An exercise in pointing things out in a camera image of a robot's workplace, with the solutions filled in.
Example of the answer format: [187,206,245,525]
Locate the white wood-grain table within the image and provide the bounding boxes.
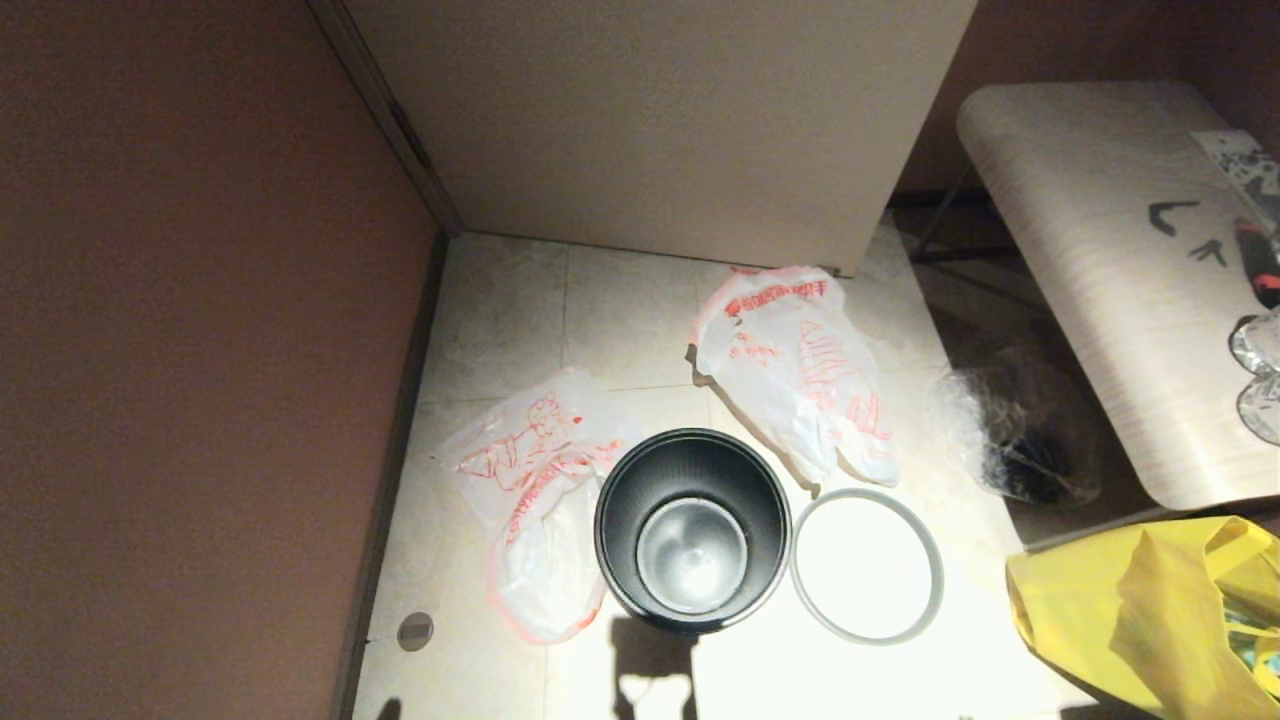
[955,80,1280,513]

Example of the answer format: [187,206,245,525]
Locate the printed paper sheet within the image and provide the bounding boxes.
[1193,128,1280,216]

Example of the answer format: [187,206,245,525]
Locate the crumpled clear plastic bag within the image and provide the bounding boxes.
[930,345,1103,506]

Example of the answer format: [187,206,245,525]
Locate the glass object on table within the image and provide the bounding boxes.
[1230,312,1280,376]

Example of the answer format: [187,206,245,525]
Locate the dark baseboard strip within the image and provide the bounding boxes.
[333,228,449,720]

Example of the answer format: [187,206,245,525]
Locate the crumpled clear plastic cup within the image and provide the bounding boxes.
[1236,378,1280,448]

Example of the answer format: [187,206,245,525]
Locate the large beige cabinet box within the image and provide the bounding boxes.
[345,0,979,277]

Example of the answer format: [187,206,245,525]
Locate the black angle bracket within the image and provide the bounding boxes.
[1148,200,1202,239]

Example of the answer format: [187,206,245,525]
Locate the black round trash bin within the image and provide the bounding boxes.
[593,428,795,637]

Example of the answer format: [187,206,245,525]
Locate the yellow plastic bag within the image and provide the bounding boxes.
[1006,517,1280,720]

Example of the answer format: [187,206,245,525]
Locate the grey bin ring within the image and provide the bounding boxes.
[789,486,946,647]

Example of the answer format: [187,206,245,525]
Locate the black object in clear bag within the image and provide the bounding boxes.
[985,440,1081,504]

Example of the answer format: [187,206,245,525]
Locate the red and black hand tool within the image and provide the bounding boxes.
[1235,217,1280,309]

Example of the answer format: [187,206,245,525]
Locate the dark door frame strip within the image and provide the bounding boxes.
[305,0,464,234]

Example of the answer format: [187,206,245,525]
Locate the black metal table leg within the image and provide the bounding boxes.
[908,160,1001,269]

